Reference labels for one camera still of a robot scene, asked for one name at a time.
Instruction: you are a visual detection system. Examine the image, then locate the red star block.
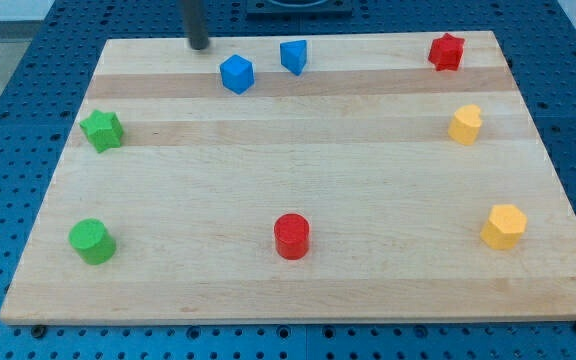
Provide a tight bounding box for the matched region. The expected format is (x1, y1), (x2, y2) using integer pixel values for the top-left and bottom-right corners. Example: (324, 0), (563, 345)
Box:
(428, 33), (465, 71)

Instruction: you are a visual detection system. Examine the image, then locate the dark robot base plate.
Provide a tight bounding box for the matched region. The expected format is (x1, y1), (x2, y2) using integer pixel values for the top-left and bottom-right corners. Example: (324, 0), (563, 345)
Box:
(245, 0), (353, 18)

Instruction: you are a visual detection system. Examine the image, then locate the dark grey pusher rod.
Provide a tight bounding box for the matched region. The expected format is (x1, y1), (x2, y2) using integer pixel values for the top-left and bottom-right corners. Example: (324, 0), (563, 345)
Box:
(179, 0), (209, 51)

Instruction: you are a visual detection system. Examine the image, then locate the light wooden board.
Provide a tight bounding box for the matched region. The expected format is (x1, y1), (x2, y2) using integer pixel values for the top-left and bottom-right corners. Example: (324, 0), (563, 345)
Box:
(0, 31), (576, 326)

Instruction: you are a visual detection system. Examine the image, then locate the red cylinder block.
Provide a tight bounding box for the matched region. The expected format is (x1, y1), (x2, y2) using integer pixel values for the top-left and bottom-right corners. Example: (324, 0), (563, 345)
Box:
(273, 213), (310, 260)

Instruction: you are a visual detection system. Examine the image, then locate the blue cube block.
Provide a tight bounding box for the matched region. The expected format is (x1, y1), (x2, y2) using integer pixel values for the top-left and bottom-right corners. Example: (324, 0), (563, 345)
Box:
(219, 54), (255, 94)

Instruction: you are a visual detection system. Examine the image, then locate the green star block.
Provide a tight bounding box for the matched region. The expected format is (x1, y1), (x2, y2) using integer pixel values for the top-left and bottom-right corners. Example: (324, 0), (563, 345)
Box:
(79, 110), (124, 153)

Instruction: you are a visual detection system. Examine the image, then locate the blue triangular prism block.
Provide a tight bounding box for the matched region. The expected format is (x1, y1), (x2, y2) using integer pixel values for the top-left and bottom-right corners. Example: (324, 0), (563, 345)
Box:
(280, 40), (308, 76)

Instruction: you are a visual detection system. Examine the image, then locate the green cylinder block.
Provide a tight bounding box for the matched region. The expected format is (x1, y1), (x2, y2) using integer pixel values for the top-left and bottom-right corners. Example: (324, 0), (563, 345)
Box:
(68, 218), (116, 265)

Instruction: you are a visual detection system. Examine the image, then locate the yellow heart block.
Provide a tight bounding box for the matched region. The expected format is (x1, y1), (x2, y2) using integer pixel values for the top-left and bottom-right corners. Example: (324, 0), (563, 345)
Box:
(448, 104), (483, 146)

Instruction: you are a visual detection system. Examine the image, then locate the yellow hexagon block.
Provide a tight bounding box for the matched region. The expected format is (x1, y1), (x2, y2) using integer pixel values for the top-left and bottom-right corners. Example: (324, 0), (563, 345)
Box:
(480, 204), (528, 250)

